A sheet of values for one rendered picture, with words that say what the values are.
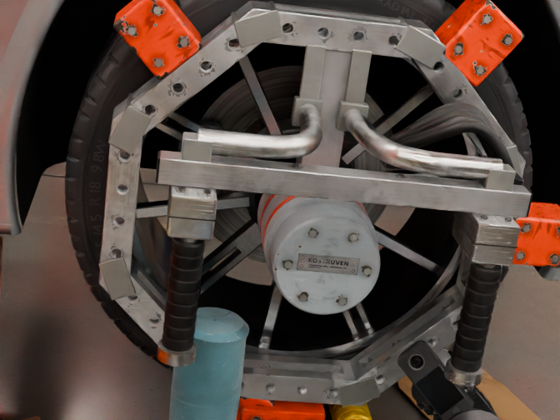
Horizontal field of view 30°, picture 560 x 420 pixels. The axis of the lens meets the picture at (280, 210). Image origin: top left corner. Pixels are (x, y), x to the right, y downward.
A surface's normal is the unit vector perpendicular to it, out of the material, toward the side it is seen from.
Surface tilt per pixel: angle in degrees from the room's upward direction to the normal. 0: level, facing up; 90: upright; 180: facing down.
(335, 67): 90
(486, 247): 90
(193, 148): 90
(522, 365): 0
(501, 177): 90
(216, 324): 0
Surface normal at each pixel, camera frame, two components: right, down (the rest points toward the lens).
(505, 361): 0.13, -0.93
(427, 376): -0.24, 0.00
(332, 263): 0.10, 0.35
